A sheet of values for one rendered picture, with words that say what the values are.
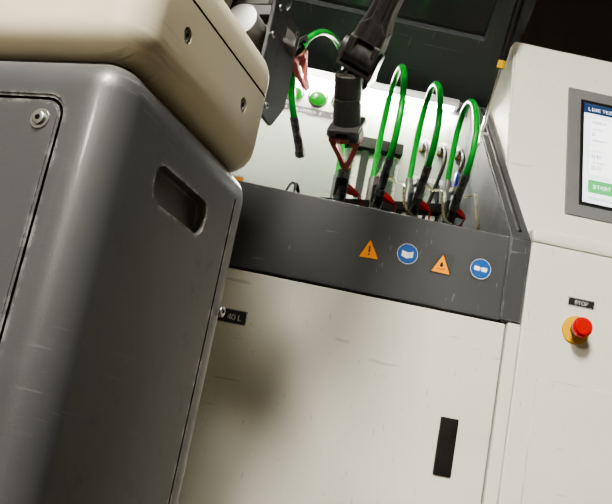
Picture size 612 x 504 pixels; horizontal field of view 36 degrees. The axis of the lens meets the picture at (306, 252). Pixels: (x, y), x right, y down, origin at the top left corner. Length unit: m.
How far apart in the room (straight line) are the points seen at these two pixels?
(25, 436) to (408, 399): 1.12
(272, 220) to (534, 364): 0.54
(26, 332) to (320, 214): 1.13
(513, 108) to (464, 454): 0.87
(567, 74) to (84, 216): 1.80
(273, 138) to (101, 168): 1.69
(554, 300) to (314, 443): 0.51
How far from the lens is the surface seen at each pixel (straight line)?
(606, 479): 1.76
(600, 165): 2.19
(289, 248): 1.68
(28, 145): 0.68
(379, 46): 1.85
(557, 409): 1.74
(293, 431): 1.64
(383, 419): 1.66
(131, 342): 0.69
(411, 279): 1.70
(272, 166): 2.30
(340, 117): 1.91
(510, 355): 1.72
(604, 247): 1.82
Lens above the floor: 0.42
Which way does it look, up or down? 15 degrees up
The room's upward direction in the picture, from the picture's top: 11 degrees clockwise
